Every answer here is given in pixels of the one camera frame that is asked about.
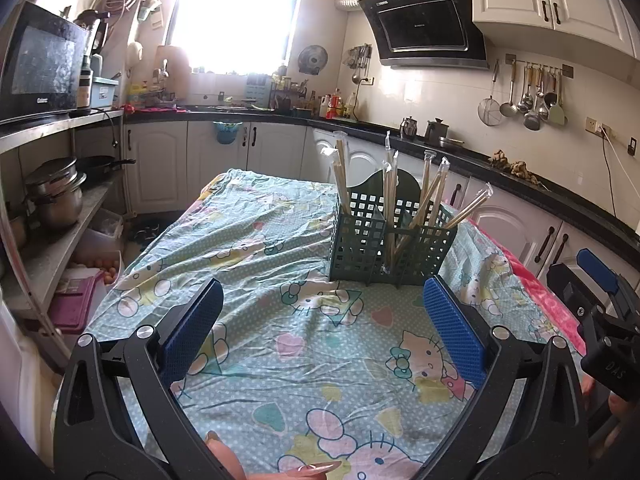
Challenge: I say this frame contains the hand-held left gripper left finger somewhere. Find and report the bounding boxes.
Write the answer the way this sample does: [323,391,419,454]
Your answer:
[52,277,226,480]

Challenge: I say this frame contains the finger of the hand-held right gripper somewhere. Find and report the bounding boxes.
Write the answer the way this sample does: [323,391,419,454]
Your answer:
[546,262,593,323]
[576,248,622,293]

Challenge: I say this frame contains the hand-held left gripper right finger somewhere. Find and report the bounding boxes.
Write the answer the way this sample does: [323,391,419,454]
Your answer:
[422,275,591,480]

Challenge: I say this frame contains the green plastic utensil basket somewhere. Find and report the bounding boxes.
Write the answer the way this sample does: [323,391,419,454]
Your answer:
[329,167,458,288]

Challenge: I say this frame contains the bunch of chopsticks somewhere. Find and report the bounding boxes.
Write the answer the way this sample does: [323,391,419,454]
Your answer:
[320,130,496,278]

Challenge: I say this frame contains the small hanging utensils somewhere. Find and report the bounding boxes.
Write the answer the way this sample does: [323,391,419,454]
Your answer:
[345,44,373,85]

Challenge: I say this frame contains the person's right hand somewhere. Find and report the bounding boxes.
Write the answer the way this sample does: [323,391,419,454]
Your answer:
[580,375,640,418]

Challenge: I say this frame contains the person's left hand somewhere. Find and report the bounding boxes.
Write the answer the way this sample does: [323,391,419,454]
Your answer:
[204,430,343,480]

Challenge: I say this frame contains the pink blanket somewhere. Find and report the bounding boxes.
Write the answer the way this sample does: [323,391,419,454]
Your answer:
[465,215,588,356]

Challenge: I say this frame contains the box of brown eggs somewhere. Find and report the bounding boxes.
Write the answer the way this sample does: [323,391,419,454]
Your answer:
[70,255,123,286]

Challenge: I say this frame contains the dark slippers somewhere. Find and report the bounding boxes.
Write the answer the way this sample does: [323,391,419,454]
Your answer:
[125,212,173,246]

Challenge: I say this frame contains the cartoon cat printed tablecloth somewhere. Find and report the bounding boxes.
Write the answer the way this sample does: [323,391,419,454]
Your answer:
[82,167,551,480]

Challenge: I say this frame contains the pink storage box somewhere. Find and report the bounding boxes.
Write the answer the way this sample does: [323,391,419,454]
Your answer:
[49,272,105,335]

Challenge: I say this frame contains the ginger roots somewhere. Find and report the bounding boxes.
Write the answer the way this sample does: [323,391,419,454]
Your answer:
[487,149,543,186]

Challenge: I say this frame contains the clear plastic storage box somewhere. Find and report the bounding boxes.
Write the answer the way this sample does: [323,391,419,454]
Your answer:
[90,207,125,241]

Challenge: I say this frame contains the grey shelf unit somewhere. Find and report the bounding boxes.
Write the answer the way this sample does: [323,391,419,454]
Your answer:
[0,107,126,341]

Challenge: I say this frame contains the black kitchen countertop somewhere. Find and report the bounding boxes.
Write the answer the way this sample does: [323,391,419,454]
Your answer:
[122,105,640,241]

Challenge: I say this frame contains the row of hanging ladles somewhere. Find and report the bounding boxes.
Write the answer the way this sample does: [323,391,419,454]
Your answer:
[499,62,569,132]

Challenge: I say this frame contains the white lower kitchen cabinets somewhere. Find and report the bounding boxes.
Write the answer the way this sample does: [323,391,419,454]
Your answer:
[122,119,601,286]

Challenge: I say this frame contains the white plastic bag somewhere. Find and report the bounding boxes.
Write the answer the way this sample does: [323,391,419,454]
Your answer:
[0,295,66,468]

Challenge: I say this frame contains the black frying pan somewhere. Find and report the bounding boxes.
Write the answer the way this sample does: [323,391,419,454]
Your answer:
[75,155,137,181]

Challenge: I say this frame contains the blue hanging bin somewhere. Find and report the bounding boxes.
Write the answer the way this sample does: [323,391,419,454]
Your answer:
[212,120,240,145]

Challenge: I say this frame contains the teal countertop box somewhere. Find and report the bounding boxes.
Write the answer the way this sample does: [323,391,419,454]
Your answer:
[246,74,272,103]

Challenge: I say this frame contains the blue plastic box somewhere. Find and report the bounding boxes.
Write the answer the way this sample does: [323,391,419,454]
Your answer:
[89,76,120,110]

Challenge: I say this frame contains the cluster of condiment bottles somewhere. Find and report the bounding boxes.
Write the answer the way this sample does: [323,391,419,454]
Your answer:
[270,65,360,121]

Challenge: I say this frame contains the pale pink container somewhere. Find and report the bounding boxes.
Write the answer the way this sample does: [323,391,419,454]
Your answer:
[155,45,192,102]

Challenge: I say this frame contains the dark bottle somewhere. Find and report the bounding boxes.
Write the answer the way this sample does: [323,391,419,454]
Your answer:
[78,55,93,110]

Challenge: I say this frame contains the black range hood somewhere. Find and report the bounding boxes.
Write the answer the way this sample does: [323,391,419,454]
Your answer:
[357,0,490,71]

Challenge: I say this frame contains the black microwave oven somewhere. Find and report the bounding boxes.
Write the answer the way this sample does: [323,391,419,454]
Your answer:
[0,0,92,123]

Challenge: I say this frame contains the black electric kettle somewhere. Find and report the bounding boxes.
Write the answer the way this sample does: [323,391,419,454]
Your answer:
[75,9,110,56]

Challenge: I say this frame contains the bright window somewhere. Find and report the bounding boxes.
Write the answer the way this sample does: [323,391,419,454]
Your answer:
[167,0,306,73]

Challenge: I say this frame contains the black power cable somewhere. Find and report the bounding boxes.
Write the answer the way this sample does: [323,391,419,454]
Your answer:
[600,130,621,216]

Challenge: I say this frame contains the wire mesh strainer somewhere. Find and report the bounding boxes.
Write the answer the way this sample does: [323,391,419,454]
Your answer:
[477,60,503,126]

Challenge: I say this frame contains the metal utensil rail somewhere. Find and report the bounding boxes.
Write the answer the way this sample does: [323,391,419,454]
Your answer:
[505,53,575,78]

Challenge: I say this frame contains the small wall fan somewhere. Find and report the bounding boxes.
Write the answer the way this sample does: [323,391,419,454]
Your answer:
[298,45,329,76]

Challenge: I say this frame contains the pale green wall holder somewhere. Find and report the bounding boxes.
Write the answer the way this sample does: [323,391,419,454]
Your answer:
[137,0,163,26]

